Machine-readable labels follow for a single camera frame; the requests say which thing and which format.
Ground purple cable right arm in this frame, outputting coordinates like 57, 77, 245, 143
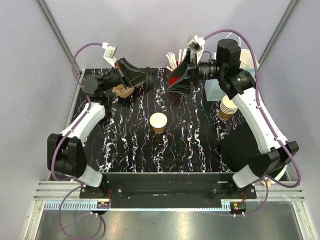
203, 29, 301, 217

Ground aluminium frame post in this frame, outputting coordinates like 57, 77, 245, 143
35, 0, 74, 64
258, 0, 300, 67

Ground aluminium frame post left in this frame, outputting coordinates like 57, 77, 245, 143
35, 0, 74, 64

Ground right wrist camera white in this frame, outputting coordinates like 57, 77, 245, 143
187, 35, 206, 63

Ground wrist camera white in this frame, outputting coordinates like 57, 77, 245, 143
102, 42, 118, 67
187, 35, 206, 63

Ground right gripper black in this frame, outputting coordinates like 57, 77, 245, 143
166, 49, 225, 96

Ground aluminium frame post right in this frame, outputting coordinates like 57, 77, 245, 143
258, 0, 300, 67

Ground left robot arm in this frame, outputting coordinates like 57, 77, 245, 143
47, 57, 154, 198

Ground white wrapped straws bundle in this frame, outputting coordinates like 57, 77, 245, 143
165, 48, 187, 72

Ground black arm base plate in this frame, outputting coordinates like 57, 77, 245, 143
80, 173, 253, 199

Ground single paper cup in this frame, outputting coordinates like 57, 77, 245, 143
149, 112, 168, 134

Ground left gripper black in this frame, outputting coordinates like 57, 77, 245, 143
101, 57, 153, 93

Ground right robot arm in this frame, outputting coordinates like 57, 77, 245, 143
168, 35, 299, 199

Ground aluminium rail front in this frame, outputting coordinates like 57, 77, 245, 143
34, 181, 308, 215

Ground black cloth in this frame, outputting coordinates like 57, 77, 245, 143
216, 119, 288, 180

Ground stack of paper cups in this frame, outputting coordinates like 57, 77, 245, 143
218, 95, 238, 121

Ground red straw cup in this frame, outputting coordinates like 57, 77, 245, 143
169, 77, 177, 86

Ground stack of cardboard cup carriers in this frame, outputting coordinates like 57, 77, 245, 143
112, 84, 136, 99

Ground light blue paper bag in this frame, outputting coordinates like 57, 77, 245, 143
204, 38, 256, 101

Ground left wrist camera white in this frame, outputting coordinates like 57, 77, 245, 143
102, 42, 118, 67

